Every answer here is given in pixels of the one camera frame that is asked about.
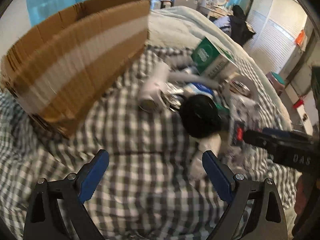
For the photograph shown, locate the floral plastic bag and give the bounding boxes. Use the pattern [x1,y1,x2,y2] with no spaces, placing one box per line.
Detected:
[220,74,263,148]

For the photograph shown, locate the white sock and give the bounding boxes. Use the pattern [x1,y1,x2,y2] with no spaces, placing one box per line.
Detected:
[189,133,221,180]

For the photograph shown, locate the blue Vinda tissue pack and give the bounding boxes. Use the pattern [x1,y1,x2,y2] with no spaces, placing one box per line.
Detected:
[183,83,214,99]

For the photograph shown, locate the black round object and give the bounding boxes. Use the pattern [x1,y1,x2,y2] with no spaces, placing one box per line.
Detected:
[178,94,222,139]

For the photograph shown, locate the right human hand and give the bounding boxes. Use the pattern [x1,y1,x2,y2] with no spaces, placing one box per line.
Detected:
[292,173,319,239]

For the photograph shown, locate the purple stool green top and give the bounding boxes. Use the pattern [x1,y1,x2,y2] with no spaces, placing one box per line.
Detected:
[266,72,285,96]

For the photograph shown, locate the grey checkered bed sheet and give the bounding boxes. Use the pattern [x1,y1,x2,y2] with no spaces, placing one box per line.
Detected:
[0,44,301,240]

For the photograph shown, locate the green white medicine box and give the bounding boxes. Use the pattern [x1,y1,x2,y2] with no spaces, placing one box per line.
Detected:
[191,37,238,81]

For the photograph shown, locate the black clothes on chair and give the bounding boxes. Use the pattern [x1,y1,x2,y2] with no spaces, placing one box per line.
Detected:
[213,5,256,47]

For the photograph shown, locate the white slatted wardrobe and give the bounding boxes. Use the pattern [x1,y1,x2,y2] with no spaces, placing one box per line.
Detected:
[244,0,307,74]

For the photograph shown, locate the silver pill blister pack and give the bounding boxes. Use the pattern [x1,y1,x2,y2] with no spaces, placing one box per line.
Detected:
[161,83,185,112]

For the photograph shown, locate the white tube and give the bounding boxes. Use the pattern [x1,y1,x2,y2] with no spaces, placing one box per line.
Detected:
[168,72,219,89]

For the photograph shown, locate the brown cardboard box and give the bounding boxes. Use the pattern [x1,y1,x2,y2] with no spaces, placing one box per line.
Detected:
[1,0,150,138]

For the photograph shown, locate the white dressing table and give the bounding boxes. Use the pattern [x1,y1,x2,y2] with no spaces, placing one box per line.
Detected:
[199,5,233,18]

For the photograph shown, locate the grey mini fridge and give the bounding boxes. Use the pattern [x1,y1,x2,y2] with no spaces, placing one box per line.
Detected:
[173,0,200,10]

